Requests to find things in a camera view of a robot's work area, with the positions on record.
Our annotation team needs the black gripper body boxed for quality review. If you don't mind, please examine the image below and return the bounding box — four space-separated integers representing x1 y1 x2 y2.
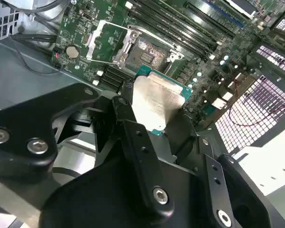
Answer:
41 142 214 228

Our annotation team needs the silver topped green CPU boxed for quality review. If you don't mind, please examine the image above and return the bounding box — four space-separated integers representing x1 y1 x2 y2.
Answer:
130 63 194 136

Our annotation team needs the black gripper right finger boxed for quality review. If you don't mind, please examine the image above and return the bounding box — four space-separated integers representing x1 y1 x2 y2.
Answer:
165 113 285 228

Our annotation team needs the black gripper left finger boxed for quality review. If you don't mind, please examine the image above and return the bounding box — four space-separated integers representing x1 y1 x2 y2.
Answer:
0 79 175 219

